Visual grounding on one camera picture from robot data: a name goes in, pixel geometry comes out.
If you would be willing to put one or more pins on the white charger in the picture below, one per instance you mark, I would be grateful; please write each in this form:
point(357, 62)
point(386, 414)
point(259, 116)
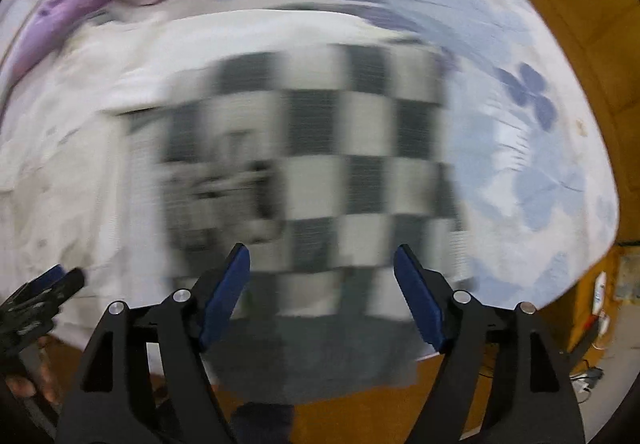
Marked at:
point(601, 291)

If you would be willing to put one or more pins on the power strip with chargers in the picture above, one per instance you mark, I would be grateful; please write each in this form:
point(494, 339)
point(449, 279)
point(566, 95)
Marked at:
point(577, 314)

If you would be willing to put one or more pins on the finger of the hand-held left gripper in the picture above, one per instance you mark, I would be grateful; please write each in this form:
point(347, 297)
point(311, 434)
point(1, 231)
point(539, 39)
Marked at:
point(47, 275)
point(70, 281)

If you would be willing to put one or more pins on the grey white checkered cardigan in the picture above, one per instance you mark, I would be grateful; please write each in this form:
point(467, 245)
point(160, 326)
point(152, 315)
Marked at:
point(320, 124)

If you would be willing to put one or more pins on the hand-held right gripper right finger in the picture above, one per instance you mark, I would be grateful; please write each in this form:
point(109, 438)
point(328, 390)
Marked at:
point(420, 304)

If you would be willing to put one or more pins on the person's left hand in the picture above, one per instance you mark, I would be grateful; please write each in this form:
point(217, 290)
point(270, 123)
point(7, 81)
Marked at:
point(25, 386)

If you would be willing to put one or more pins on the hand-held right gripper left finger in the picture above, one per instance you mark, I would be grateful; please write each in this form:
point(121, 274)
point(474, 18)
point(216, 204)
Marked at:
point(222, 304)

